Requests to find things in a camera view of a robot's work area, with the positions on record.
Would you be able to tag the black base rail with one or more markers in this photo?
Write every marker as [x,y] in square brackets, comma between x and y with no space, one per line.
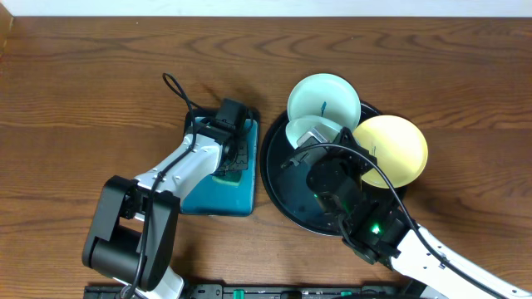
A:
[215,291]

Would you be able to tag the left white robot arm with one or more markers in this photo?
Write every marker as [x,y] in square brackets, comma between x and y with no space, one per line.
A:
[132,233]

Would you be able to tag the black rectangular water tray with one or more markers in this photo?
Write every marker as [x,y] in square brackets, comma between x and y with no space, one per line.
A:
[210,198]

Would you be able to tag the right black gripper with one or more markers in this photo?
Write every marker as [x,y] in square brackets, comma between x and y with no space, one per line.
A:
[353,156]

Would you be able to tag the yellow plate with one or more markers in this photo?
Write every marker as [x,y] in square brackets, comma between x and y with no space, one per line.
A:
[399,146]

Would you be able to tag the mint plate with blue stain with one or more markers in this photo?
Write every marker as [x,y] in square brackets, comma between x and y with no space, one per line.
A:
[328,96]

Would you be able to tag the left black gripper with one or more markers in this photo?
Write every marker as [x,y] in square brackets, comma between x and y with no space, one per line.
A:
[239,151]

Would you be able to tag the green yellow sponge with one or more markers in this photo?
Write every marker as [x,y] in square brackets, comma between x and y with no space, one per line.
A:
[229,178]

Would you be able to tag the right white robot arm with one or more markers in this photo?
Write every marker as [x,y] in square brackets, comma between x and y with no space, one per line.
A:
[410,249]

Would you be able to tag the round black serving tray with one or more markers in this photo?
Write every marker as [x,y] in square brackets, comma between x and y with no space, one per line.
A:
[287,182]

